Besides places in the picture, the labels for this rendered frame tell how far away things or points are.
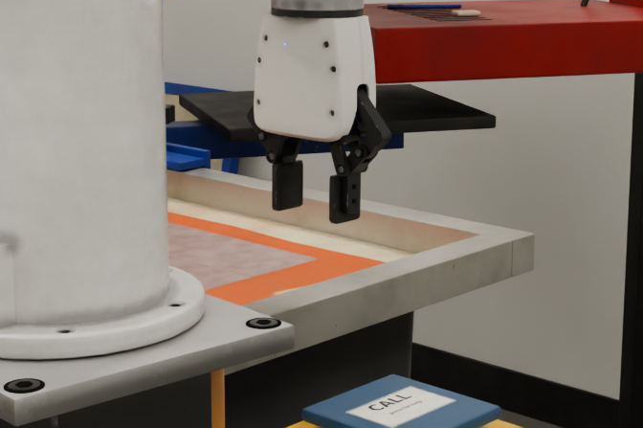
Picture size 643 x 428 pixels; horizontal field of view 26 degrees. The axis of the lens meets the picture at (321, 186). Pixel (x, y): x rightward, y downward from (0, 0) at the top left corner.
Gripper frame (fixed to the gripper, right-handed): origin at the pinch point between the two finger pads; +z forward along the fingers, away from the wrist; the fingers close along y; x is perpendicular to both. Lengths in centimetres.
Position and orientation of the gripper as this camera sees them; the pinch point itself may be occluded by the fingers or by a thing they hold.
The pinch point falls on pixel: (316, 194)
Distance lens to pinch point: 115.8
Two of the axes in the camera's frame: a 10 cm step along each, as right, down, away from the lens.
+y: 7.3, 1.5, -6.7
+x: 6.8, -1.4, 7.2
